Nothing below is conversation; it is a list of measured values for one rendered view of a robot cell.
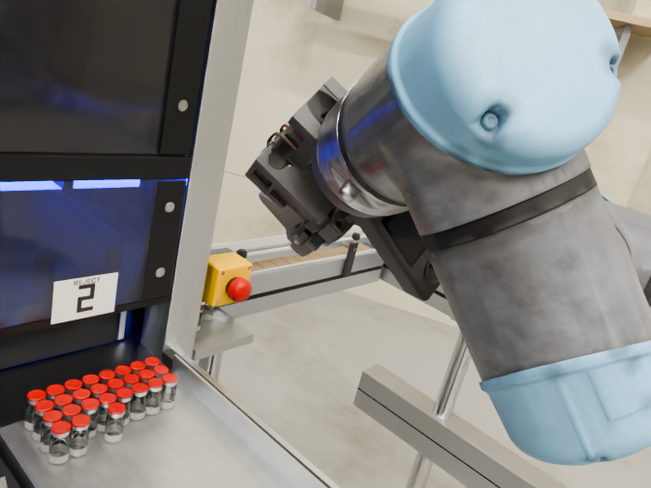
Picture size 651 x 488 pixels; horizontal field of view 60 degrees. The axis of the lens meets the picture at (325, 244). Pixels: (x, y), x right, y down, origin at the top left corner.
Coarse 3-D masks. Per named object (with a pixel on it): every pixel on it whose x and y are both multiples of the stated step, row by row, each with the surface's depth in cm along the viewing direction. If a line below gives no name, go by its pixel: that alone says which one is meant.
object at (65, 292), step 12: (96, 276) 73; (108, 276) 74; (60, 288) 70; (72, 288) 71; (96, 288) 74; (108, 288) 75; (60, 300) 71; (72, 300) 72; (84, 300) 73; (96, 300) 74; (108, 300) 76; (60, 312) 71; (72, 312) 72; (84, 312) 74; (96, 312) 75; (108, 312) 77
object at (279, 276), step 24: (240, 240) 120; (264, 240) 125; (288, 240) 131; (360, 240) 141; (264, 264) 121; (288, 264) 124; (312, 264) 126; (336, 264) 133; (360, 264) 141; (264, 288) 117; (288, 288) 123; (312, 288) 129; (336, 288) 137; (240, 312) 114
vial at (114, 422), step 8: (112, 408) 68; (120, 408) 69; (112, 416) 68; (120, 416) 68; (112, 424) 68; (120, 424) 69; (112, 432) 69; (120, 432) 69; (112, 440) 69; (120, 440) 70
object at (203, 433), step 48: (192, 384) 82; (0, 432) 62; (144, 432) 72; (192, 432) 74; (240, 432) 75; (48, 480) 62; (96, 480) 63; (144, 480) 65; (192, 480) 67; (240, 480) 68; (288, 480) 70
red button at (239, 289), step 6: (234, 282) 90; (240, 282) 90; (246, 282) 91; (234, 288) 90; (240, 288) 90; (246, 288) 90; (228, 294) 91; (234, 294) 90; (240, 294) 90; (246, 294) 91; (234, 300) 90; (240, 300) 91
